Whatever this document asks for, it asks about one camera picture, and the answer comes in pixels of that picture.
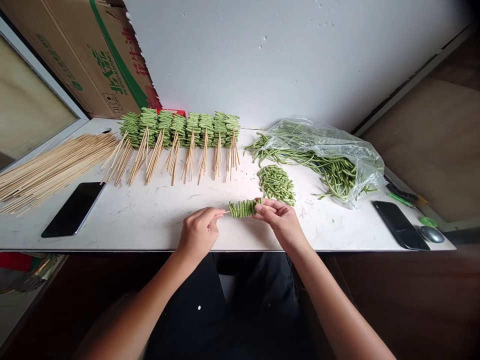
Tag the person's right hand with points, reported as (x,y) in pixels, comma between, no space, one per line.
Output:
(283,221)

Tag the person's left hand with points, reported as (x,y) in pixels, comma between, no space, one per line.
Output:
(197,230)

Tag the half-filled green bean skewer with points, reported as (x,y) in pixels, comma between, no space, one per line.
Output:
(243,209)

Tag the heap of cut bean pieces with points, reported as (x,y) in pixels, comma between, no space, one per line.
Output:
(276,184)

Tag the bunch of long green beans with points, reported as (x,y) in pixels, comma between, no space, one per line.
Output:
(335,168)

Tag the person's body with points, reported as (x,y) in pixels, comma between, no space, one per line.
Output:
(243,318)

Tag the row of finished bean skewers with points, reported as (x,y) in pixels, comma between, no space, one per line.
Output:
(176,131)

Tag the clear plastic bag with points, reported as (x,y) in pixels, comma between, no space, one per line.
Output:
(362,150)

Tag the black smartphone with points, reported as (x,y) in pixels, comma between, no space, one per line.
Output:
(401,225)
(73,210)

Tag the red flat packet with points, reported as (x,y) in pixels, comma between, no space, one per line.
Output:
(174,111)

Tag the green round lid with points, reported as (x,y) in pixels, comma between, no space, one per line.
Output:
(429,221)

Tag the grey computer mouse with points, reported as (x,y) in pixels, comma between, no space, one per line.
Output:
(432,234)

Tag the pile of bare bamboo sticks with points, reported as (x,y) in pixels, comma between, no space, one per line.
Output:
(48,168)

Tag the brown wooden panel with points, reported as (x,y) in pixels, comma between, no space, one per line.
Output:
(431,150)

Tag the colourful bag under table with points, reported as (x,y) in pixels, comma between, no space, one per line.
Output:
(26,270)

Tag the grey-framed window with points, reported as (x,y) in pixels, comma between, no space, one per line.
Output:
(33,101)

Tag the brown cardboard box green print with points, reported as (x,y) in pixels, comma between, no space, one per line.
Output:
(82,52)

